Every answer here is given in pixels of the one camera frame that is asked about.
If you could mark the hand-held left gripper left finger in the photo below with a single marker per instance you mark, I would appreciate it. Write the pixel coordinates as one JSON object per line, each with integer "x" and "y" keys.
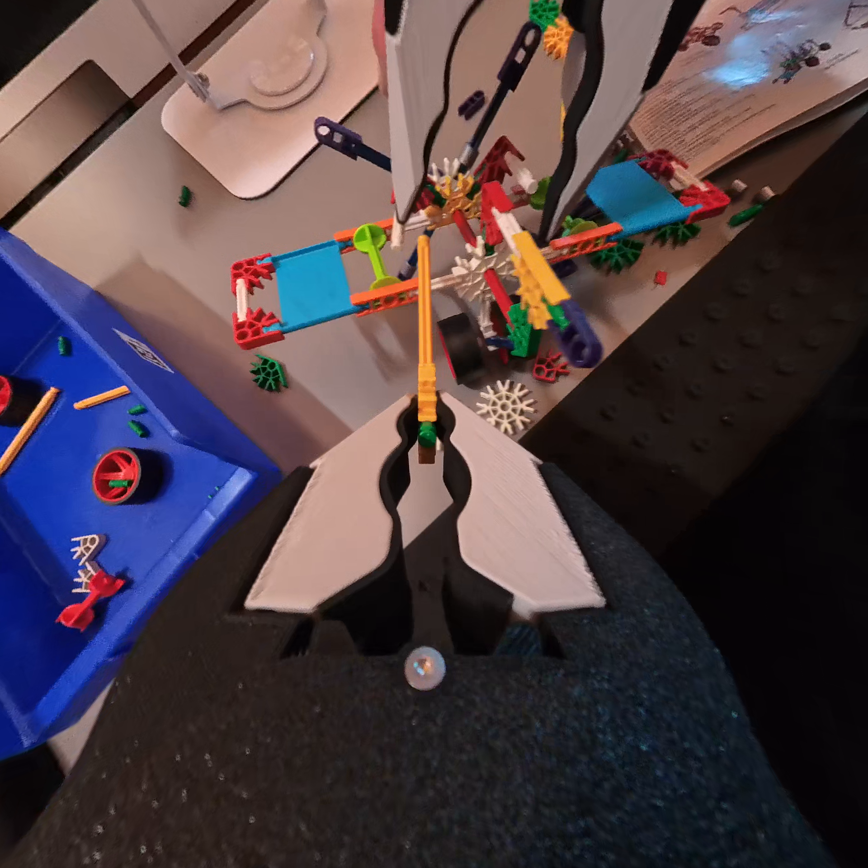
{"x": 319, "y": 536}

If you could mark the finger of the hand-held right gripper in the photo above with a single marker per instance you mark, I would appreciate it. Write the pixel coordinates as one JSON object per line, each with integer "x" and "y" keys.
{"x": 624, "y": 54}
{"x": 417, "y": 68}

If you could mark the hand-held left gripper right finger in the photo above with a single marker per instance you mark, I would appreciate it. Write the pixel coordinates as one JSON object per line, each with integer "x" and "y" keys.
{"x": 536, "y": 536}

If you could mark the orange rod with green tip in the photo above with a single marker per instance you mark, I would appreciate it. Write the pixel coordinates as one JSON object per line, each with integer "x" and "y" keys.
{"x": 425, "y": 305}

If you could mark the colourful construction toy model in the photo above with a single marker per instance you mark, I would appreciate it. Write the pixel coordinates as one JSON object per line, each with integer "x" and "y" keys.
{"x": 308, "y": 281}

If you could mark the small purple clip connector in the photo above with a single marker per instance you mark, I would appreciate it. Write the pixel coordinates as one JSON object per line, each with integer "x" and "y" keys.
{"x": 471, "y": 103}

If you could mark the orange toothed connector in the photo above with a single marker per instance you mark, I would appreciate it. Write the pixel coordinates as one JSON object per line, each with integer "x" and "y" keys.
{"x": 557, "y": 39}

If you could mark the green toothed connector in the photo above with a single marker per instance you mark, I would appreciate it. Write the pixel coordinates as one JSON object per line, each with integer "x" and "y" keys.
{"x": 544, "y": 10}

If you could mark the building ideas booklet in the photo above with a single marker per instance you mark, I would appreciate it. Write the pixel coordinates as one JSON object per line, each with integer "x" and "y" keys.
{"x": 732, "y": 102}

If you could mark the white snowflake connector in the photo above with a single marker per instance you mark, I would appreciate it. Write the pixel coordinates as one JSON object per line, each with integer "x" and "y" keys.
{"x": 512, "y": 413}

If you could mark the red fan connector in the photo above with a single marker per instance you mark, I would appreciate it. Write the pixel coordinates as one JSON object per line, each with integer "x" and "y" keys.
{"x": 550, "y": 371}

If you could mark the small green fan connector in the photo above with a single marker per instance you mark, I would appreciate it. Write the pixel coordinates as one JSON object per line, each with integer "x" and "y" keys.
{"x": 270, "y": 376}

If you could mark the large green fan connector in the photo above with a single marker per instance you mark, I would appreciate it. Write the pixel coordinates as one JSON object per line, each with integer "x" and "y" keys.
{"x": 617, "y": 256}
{"x": 678, "y": 234}

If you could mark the white document stand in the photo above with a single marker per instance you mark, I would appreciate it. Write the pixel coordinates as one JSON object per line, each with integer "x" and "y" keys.
{"x": 224, "y": 129}

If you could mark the short green plastic rod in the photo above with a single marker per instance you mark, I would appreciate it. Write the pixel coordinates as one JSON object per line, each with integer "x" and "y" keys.
{"x": 746, "y": 217}

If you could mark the black wheel with red hub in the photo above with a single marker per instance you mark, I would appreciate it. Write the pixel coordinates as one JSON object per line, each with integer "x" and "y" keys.
{"x": 20, "y": 407}
{"x": 108, "y": 468}

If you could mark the grey white connector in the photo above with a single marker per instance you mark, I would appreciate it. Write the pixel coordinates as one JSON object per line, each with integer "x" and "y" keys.
{"x": 95, "y": 542}

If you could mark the red clip connector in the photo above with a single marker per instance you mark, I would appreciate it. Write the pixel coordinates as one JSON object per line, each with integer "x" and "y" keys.
{"x": 88, "y": 600}

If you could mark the short orange rod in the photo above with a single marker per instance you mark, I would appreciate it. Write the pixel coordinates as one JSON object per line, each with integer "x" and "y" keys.
{"x": 102, "y": 397}

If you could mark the black dotted rubber mat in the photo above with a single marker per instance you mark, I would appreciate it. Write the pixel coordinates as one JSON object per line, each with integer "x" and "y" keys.
{"x": 712, "y": 339}

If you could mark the blue plastic bin with tag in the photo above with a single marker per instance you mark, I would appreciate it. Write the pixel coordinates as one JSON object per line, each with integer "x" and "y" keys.
{"x": 41, "y": 529}

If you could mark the long orange rod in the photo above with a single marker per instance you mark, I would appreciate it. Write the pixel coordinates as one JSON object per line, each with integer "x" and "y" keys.
{"x": 30, "y": 428}

